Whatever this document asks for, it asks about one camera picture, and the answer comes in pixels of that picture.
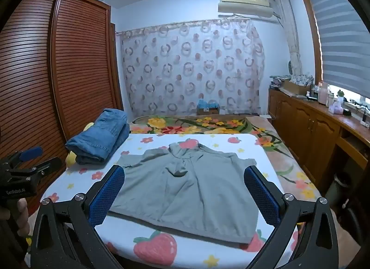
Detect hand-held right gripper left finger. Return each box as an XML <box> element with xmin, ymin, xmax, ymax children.
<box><xmin>29</xmin><ymin>165</ymin><xmax>136</xmax><ymax>269</ymax></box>

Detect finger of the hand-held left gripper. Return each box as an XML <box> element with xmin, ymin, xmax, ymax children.
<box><xmin>27</xmin><ymin>157</ymin><xmax>62</xmax><ymax>178</ymax></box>
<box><xmin>7</xmin><ymin>147</ymin><xmax>44</xmax><ymax>168</ymax></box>

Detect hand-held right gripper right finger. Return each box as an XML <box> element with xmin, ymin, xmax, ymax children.
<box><xmin>244</xmin><ymin>165</ymin><xmax>339</xmax><ymax>269</ymax></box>

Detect blue jeans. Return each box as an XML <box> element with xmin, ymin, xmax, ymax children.
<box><xmin>65</xmin><ymin>108</ymin><xmax>130</xmax><ymax>165</ymax></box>

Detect grey-green pants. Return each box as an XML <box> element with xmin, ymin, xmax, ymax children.
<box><xmin>111</xmin><ymin>141</ymin><xmax>259</xmax><ymax>244</ymax></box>

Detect person's left hand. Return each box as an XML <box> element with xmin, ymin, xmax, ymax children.
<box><xmin>16</xmin><ymin>199</ymin><xmax>31</xmax><ymax>238</ymax></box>

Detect floral fleece blanket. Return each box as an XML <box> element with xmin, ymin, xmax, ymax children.
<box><xmin>129</xmin><ymin>114</ymin><xmax>321</xmax><ymax>200</ymax></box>

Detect white strawberry print sheet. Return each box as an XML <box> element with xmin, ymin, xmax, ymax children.
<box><xmin>25</xmin><ymin>133</ymin><xmax>298</xmax><ymax>269</ymax></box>

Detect dark trash bin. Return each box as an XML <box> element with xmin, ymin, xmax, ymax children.
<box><xmin>327</xmin><ymin>172</ymin><xmax>352</xmax><ymax>212</ymax></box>

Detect wooden sideboard cabinet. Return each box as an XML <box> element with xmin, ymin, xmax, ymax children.
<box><xmin>267</xmin><ymin>87</ymin><xmax>370</xmax><ymax>188</ymax></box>

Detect black chair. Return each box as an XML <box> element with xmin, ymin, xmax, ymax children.
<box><xmin>341</xmin><ymin>205</ymin><xmax>370</xmax><ymax>246</ymax></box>

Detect small cardboard box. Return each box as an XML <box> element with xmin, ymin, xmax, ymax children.
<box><xmin>197</xmin><ymin>105</ymin><xmax>220</xmax><ymax>116</ymax></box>

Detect wooden louvered wardrobe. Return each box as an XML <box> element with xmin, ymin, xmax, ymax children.
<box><xmin>0</xmin><ymin>0</ymin><xmax>125</xmax><ymax>214</ymax></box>

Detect open cardboard box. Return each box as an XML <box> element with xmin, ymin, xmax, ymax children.
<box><xmin>282</xmin><ymin>79</ymin><xmax>311</xmax><ymax>96</ymax></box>

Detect floral fabric pile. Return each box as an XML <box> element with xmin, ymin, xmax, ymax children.
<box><xmin>270</xmin><ymin>74</ymin><xmax>314</xmax><ymax>88</ymax></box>

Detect circle print sheer curtain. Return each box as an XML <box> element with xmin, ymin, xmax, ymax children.
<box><xmin>116</xmin><ymin>17</ymin><xmax>266</xmax><ymax>117</ymax></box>

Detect beige tied curtain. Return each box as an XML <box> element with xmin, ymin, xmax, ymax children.
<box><xmin>273</xmin><ymin>0</ymin><xmax>303</xmax><ymax>77</ymax></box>

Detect striped window blind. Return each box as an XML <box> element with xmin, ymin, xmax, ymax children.
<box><xmin>303</xmin><ymin>0</ymin><xmax>370</xmax><ymax>99</ymax></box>

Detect wall air conditioner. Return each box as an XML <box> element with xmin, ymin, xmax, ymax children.
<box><xmin>217</xmin><ymin>0</ymin><xmax>278</xmax><ymax>22</ymax></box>

